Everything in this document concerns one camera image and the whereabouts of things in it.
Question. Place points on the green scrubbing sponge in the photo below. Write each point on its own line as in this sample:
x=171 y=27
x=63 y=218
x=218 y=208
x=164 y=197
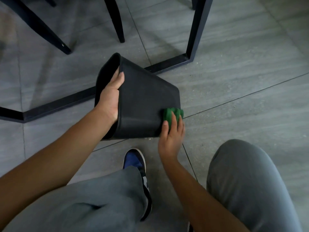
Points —
x=169 y=115

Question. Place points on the person's right middle finger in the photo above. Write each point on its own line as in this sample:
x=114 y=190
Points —
x=181 y=125

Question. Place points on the person's right thumb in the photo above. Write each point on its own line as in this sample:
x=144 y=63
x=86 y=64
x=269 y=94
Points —
x=164 y=130

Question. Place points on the person's right leg grey trousers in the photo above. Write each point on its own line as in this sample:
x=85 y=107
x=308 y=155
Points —
x=248 y=186

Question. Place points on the blue and black sneaker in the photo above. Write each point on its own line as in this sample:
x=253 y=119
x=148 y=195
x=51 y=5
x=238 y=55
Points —
x=135 y=159

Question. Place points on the person's left forearm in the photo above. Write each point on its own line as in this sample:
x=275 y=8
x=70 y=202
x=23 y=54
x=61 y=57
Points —
x=55 y=157

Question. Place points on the person's leg grey trousers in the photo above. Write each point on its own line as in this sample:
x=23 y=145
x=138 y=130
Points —
x=248 y=186
x=96 y=202

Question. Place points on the person's left leg grey trousers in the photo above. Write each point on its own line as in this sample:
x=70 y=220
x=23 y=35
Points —
x=96 y=202

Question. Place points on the person's left thumb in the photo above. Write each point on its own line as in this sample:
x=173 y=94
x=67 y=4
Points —
x=121 y=80

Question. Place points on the person's right hand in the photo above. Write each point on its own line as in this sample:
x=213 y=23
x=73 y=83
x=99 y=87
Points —
x=171 y=143

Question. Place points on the black chair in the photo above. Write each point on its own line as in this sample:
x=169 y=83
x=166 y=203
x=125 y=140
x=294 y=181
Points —
x=45 y=31

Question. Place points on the black plastic waste bin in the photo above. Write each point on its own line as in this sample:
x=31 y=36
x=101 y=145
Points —
x=142 y=103

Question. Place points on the person's right forearm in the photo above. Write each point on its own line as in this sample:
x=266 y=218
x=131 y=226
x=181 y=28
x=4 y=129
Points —
x=200 y=198

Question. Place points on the black metal table frame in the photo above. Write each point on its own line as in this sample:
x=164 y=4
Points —
x=198 y=28

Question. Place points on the person's left hand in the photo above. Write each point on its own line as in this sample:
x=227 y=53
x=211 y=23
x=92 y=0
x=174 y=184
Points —
x=108 y=99

